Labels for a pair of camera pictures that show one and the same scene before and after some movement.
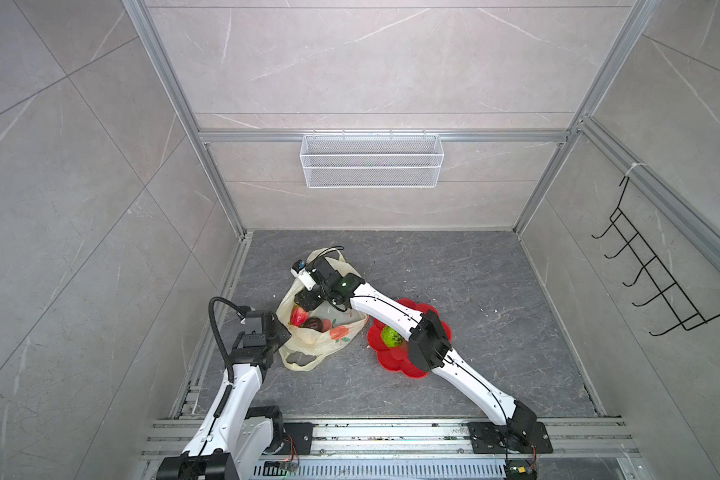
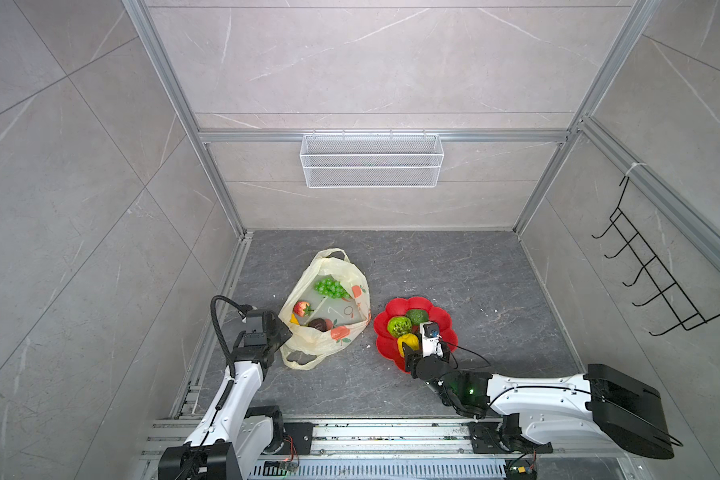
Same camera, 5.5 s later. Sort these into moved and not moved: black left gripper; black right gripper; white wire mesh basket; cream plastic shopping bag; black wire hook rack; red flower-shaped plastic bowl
Moved: red flower-shaped plastic bowl; black right gripper
Not moved: black left gripper; white wire mesh basket; cream plastic shopping bag; black wire hook rack
